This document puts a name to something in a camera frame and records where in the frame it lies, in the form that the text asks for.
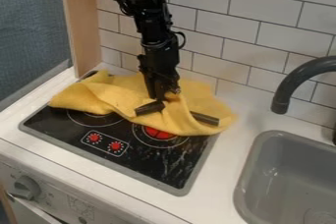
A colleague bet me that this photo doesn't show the toy stove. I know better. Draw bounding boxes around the toy stove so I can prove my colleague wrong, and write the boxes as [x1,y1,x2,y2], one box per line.
[17,70,221,197]

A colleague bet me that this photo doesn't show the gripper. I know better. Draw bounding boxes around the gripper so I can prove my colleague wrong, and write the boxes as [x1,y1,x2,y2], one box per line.
[136,41,183,102]

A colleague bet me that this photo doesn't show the tap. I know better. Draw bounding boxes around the tap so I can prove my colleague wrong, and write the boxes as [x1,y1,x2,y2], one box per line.
[268,55,336,146]

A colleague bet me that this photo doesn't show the toy sink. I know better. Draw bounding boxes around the toy sink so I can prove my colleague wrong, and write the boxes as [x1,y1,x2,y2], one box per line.
[232,130,336,224]

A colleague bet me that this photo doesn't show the yellow cloth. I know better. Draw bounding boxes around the yellow cloth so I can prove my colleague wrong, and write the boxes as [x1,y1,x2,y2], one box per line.
[47,69,241,137]

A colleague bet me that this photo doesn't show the wooden side panel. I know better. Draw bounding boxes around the wooden side panel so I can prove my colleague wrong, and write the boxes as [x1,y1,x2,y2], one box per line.
[57,0,103,79]

